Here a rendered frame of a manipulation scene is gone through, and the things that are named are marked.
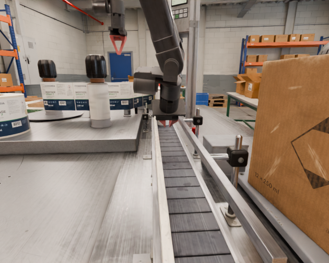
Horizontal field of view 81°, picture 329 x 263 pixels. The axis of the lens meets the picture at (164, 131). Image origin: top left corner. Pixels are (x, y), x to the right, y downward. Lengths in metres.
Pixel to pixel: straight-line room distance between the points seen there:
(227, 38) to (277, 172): 8.40
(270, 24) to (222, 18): 1.77
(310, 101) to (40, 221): 0.50
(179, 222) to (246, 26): 8.72
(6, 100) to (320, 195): 0.90
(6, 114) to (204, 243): 0.78
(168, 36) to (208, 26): 8.28
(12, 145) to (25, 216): 0.40
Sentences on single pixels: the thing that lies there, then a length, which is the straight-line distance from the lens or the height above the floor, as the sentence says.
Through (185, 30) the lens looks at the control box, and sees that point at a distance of 1.00.
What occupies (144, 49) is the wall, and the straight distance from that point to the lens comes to 8.76.
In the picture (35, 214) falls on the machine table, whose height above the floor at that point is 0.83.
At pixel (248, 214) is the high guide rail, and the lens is 0.22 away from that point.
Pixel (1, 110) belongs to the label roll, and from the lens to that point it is 0.88.
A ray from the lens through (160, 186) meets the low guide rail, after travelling 0.33.
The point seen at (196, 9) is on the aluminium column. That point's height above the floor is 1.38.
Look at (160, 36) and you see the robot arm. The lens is 0.47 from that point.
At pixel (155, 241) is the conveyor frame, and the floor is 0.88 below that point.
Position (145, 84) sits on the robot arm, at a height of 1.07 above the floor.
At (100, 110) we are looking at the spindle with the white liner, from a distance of 0.85.
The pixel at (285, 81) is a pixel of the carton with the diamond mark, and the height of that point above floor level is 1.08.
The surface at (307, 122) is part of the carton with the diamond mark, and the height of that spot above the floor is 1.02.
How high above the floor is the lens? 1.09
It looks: 16 degrees down
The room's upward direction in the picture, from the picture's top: straight up
